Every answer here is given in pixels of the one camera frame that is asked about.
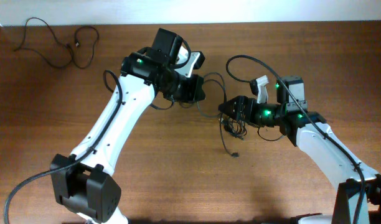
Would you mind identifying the black cable bundle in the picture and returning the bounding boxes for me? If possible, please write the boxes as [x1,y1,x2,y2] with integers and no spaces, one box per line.
[221,117,249,141]

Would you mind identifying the black USB cable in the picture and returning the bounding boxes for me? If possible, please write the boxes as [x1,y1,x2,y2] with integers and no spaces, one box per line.
[177,72,240,158]
[12,17,100,70]

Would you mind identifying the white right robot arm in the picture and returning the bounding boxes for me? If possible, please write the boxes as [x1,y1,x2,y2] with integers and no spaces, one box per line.
[219,76,381,223]

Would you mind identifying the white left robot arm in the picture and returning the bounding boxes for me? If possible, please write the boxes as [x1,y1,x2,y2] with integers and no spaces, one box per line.
[50,29,205,223]

